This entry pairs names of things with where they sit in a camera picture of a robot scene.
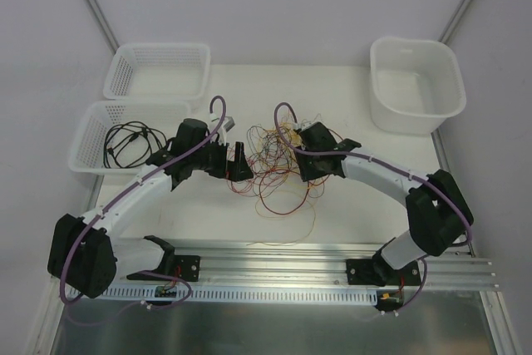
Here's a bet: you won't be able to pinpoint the red yellow wires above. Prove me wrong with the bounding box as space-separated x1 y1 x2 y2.
226 112 346 248

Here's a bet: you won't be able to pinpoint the black USB cable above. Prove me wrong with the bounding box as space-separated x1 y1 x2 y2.
103 121 170 170

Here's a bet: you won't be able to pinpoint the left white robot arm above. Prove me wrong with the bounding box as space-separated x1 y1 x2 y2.
47 116 254 303

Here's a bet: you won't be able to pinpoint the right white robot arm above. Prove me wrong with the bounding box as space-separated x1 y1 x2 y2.
295 122 474 287

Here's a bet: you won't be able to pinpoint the white perforated basket near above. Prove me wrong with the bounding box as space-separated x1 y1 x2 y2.
68 100 190 175

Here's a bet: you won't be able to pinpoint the white perforated basket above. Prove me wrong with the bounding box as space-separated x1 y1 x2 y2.
103 42 211 107
68 100 190 175

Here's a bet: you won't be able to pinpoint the white perforated basket far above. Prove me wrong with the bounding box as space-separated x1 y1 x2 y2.
103 42 211 107

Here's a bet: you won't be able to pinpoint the white solid tub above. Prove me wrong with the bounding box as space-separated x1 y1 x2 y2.
369 37 466 136

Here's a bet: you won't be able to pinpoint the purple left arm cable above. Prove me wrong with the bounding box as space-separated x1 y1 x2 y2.
57 96 229 306

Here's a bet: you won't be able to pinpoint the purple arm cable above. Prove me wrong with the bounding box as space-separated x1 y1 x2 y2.
273 101 474 310
57 96 229 306

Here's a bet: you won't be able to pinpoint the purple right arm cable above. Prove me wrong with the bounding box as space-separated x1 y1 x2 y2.
273 101 474 310

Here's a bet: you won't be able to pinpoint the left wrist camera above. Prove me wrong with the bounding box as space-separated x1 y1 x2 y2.
208 113 235 145

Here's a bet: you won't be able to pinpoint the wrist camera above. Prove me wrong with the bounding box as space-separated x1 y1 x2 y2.
292 121 315 134
208 113 235 145

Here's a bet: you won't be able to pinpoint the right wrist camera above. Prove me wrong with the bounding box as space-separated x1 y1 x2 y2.
292 121 315 134

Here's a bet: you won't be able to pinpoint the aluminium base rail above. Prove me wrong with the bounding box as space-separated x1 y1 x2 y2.
170 239 500 292

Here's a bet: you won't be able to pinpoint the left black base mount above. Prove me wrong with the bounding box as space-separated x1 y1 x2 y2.
126 254 201 282

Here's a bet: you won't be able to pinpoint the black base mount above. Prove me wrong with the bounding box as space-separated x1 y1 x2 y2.
346 259 421 287
126 254 201 282

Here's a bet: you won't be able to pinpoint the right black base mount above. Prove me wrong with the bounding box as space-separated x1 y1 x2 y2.
346 259 421 287

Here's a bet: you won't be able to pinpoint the white slotted cable duct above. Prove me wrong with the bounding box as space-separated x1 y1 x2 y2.
99 284 377 306

